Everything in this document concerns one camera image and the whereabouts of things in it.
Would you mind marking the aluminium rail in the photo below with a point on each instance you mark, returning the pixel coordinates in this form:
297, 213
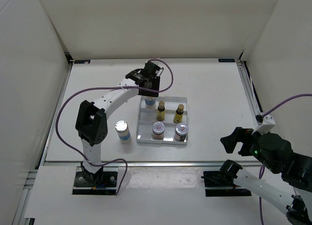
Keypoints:
160, 164
249, 87

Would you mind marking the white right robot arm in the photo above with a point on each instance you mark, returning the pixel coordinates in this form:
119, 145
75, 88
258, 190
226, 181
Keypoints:
290, 188

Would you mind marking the yellow sauce bottle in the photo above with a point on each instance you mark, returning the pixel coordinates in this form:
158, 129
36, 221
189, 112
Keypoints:
179, 114

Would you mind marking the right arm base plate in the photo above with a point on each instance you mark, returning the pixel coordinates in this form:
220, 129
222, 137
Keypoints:
215, 187

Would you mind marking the blue label right corner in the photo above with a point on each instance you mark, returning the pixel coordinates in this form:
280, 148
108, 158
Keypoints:
226, 60

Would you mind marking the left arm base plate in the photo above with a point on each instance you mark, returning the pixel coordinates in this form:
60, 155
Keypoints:
107, 186

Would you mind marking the blue-label silver-lid shaker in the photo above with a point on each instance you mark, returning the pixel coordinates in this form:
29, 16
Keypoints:
123, 131
150, 102

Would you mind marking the aluminium right side rail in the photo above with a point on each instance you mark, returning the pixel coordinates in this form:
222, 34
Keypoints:
249, 87

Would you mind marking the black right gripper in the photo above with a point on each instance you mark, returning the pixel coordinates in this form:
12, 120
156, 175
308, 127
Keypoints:
239, 134

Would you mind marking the blue label corner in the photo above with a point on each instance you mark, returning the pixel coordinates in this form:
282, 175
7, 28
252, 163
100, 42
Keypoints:
226, 60
82, 61

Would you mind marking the white compartment tray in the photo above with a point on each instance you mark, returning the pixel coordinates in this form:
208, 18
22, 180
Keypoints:
147, 118

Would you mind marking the red-label spice jar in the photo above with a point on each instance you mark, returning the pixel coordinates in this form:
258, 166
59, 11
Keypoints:
158, 131
181, 132

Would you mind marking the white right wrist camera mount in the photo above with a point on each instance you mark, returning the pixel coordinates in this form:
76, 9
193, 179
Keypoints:
264, 124

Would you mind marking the dark brown sauce bottle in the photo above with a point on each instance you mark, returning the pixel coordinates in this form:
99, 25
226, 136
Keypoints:
161, 111

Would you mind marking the blue label left corner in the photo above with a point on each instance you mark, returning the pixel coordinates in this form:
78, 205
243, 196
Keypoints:
82, 61

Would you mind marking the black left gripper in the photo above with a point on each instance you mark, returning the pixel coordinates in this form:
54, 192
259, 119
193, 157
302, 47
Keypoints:
156, 83

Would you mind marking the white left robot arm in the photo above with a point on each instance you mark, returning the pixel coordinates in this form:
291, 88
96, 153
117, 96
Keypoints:
92, 117

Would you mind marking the aluminium front rail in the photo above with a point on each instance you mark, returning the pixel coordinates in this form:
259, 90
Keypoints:
160, 164

